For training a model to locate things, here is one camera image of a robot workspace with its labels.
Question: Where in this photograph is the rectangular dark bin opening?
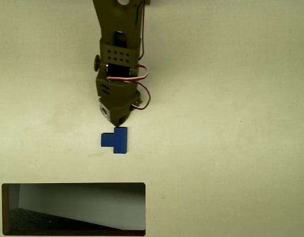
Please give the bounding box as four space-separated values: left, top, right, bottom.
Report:
1 182 147 237

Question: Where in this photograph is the white-red-black servo wire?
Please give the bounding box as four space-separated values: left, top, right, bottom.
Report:
106 63 152 111

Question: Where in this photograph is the blue T-shaped block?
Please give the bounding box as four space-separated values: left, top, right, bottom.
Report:
101 127 128 155

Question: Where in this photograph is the long red-black cable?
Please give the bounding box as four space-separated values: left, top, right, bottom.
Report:
133 0 146 60

